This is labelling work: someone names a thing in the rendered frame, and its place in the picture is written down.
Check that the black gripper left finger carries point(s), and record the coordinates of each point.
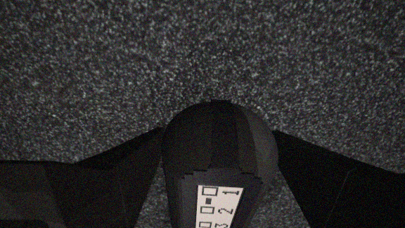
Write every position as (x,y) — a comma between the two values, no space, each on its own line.
(106,190)

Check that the dark grey controller unit with rocker switches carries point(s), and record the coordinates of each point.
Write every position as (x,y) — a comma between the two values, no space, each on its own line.
(218,160)

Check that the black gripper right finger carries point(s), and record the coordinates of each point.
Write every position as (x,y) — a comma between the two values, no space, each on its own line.
(335,191)

